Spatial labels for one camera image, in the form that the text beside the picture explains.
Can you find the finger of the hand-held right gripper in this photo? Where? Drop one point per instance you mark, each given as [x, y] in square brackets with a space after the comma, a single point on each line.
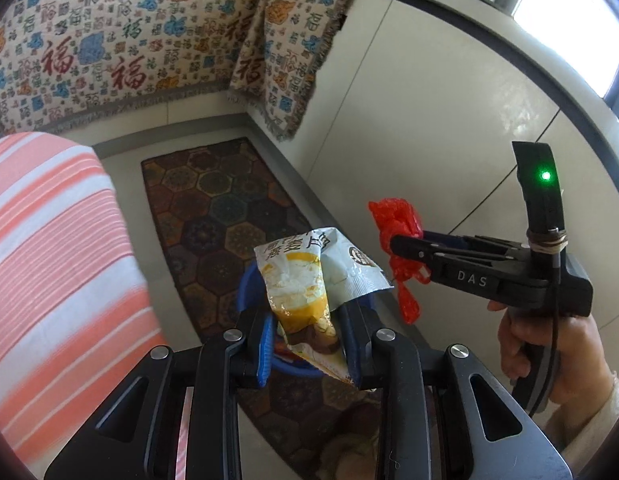
[409, 250]
[469, 242]

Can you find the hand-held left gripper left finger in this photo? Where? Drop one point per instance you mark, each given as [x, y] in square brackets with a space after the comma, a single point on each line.
[265, 350]

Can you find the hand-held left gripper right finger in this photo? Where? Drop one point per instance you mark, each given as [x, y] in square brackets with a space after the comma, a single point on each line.
[357, 340]

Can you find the red plastic bag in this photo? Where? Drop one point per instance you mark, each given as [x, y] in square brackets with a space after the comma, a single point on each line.
[394, 220]

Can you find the blue plastic mesh wastebasket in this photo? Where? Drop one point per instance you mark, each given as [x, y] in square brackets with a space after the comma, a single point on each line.
[249, 290]

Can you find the white yellow snack packet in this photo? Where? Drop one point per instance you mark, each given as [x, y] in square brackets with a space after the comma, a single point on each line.
[299, 290]

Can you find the person's right forearm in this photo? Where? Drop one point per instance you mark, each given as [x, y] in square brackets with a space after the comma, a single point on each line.
[599, 410]

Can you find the person's right hand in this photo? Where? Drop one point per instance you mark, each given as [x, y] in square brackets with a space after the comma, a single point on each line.
[582, 355]

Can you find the person's foot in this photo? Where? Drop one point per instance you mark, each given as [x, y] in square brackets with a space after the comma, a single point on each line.
[354, 455]

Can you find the hexagon patterned floor rug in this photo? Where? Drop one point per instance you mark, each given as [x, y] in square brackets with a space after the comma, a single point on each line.
[214, 230]

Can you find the white kitchen cabinet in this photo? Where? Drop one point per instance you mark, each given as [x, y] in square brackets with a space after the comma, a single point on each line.
[439, 110]

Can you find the round table striped pink tablecloth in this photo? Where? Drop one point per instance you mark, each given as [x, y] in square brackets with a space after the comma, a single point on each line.
[54, 270]

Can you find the small printed patterned cloth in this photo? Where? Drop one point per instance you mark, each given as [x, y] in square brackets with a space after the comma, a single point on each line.
[284, 45]

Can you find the window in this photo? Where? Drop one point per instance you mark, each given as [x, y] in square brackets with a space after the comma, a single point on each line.
[579, 15]

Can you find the large printed patterned cloth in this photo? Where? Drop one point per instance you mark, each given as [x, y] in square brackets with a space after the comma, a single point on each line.
[114, 35]

